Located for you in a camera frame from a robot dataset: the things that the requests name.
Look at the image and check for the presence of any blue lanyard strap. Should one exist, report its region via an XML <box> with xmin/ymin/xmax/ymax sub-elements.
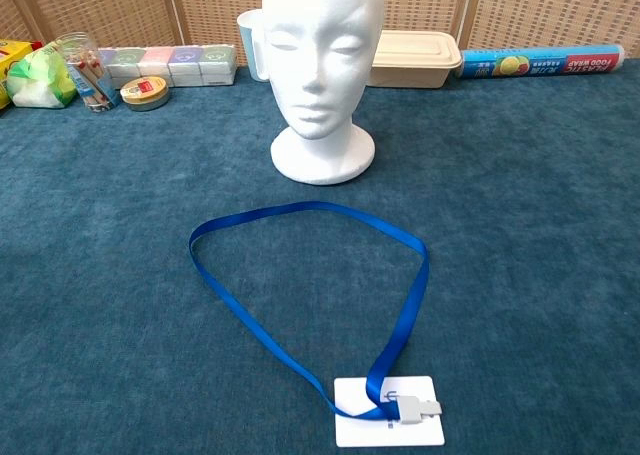
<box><xmin>188</xmin><ymin>200</ymin><xmax>430</xmax><ymax>422</ymax></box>

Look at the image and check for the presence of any white ID badge card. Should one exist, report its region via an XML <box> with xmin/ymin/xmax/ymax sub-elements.
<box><xmin>333</xmin><ymin>375</ymin><xmax>446</xmax><ymax>448</ymax></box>

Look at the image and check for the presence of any white foam mannequin head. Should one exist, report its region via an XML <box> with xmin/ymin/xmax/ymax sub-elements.
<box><xmin>261</xmin><ymin>0</ymin><xmax>385</xmax><ymax>186</ymax></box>

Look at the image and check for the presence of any beige lidded lunch box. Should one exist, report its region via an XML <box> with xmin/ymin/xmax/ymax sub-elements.
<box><xmin>368</xmin><ymin>30</ymin><xmax>463</xmax><ymax>89</ymax></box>

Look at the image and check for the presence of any teal table cloth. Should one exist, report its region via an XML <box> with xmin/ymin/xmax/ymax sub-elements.
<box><xmin>0</xmin><ymin>57</ymin><xmax>640</xmax><ymax>455</ymax></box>

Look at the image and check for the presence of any pastel tissue pack row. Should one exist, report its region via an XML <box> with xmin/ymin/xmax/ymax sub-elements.
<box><xmin>97</xmin><ymin>43</ymin><xmax>238</xmax><ymax>90</ymax></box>

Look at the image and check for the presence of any round yellow tin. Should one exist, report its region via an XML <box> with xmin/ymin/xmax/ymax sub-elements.
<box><xmin>119</xmin><ymin>75</ymin><xmax>171</xmax><ymax>113</ymax></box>

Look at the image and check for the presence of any blue food wrap roll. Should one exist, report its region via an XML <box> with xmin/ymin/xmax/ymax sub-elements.
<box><xmin>453</xmin><ymin>44</ymin><xmax>626</xmax><ymax>80</ymax></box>

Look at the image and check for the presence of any clear jar of sticks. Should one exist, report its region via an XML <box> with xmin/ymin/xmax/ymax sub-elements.
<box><xmin>54</xmin><ymin>32</ymin><xmax>123</xmax><ymax>114</ymax></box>

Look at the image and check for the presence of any wicker folding screen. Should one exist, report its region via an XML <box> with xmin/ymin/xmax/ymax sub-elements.
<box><xmin>0</xmin><ymin>0</ymin><xmax>640</xmax><ymax>69</ymax></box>

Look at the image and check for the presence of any green and white plastic bag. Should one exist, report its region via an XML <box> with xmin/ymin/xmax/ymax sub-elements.
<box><xmin>5</xmin><ymin>42</ymin><xmax>79</xmax><ymax>110</ymax></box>

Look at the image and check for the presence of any yellow snack bag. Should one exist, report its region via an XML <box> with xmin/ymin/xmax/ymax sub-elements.
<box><xmin>0</xmin><ymin>38</ymin><xmax>44</xmax><ymax>111</ymax></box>

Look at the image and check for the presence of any pale blue handled cup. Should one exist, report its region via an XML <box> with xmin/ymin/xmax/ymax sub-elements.
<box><xmin>236</xmin><ymin>9</ymin><xmax>271</xmax><ymax>82</ymax></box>

